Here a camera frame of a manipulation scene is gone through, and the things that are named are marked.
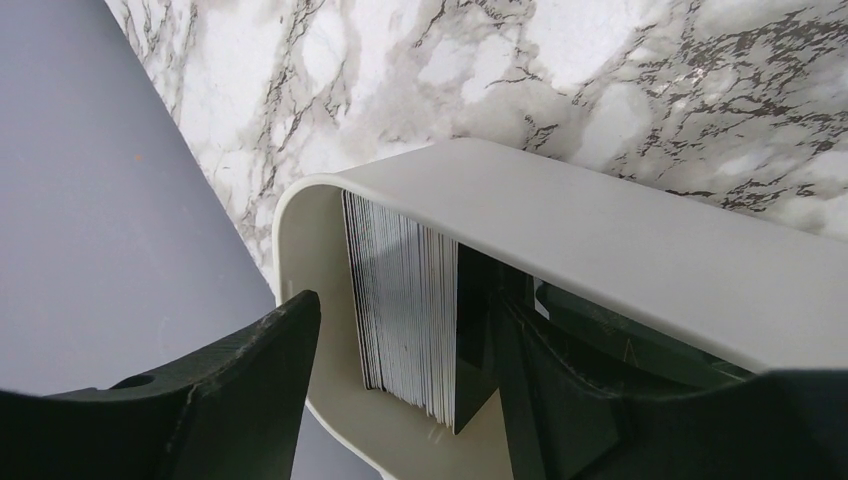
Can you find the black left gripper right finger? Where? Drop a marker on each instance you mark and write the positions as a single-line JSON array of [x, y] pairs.
[[571, 412]]

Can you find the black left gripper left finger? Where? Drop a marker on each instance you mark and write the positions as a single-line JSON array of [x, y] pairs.
[[230, 410]]

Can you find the white oblong plastic tray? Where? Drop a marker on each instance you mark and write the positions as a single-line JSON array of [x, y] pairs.
[[692, 294]]

